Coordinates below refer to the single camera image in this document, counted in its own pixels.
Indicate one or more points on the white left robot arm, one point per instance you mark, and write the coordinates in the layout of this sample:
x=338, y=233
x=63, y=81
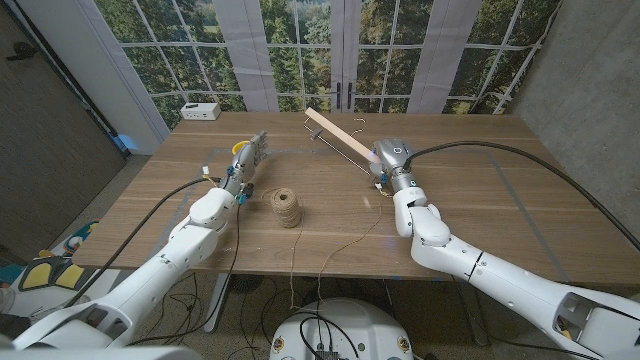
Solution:
x=150, y=270

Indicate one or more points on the printed window backdrop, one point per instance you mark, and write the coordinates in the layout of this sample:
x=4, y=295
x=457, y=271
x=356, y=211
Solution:
x=300, y=50

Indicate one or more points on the white power strip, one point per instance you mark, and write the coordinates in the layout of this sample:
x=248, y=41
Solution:
x=200, y=111

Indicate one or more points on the blue object by wall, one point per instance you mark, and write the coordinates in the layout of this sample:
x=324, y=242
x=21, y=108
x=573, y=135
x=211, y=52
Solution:
x=125, y=142

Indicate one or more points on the white table leg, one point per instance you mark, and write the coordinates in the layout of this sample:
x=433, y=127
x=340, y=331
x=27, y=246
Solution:
x=217, y=302

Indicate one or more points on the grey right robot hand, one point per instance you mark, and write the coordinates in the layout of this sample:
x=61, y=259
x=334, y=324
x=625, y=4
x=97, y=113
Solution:
x=392, y=157

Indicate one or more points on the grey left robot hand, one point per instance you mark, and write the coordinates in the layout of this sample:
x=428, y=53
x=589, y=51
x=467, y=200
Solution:
x=245, y=162

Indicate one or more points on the grey table leg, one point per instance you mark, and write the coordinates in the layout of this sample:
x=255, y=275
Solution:
x=475, y=315

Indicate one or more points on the jute twine spool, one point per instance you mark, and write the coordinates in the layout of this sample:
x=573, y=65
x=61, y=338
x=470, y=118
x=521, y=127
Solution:
x=286, y=207

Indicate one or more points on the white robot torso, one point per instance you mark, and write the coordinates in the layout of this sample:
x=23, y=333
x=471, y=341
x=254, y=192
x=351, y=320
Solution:
x=345, y=330

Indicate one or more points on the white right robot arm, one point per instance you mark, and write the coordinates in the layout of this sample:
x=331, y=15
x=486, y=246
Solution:
x=500, y=280

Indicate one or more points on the small yellow cup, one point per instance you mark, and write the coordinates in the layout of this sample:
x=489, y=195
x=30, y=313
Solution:
x=239, y=147

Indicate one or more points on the thin jute thread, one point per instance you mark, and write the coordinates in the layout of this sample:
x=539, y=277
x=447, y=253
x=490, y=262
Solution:
x=291, y=290
x=345, y=245

